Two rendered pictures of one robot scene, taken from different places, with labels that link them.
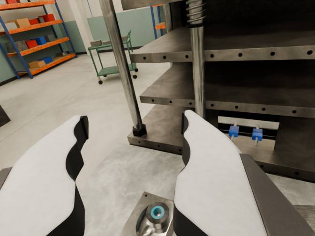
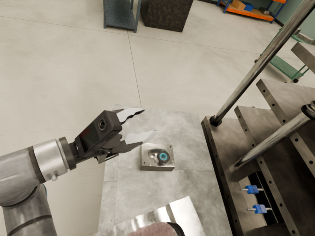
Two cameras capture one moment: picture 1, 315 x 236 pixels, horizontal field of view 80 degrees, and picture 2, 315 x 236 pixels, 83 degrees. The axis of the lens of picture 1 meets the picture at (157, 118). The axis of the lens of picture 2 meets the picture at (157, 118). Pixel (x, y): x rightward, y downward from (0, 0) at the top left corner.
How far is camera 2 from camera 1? 0.36 m
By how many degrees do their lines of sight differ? 33
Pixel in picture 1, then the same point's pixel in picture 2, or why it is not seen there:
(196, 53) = (286, 126)
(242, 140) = (249, 200)
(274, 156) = (250, 230)
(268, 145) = (256, 222)
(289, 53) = not seen: outside the picture
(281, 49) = not seen: outside the picture
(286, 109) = (291, 224)
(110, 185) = (167, 124)
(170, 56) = (276, 108)
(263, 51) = not seen: outside the picture
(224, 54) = (303, 149)
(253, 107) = (277, 195)
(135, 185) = (174, 138)
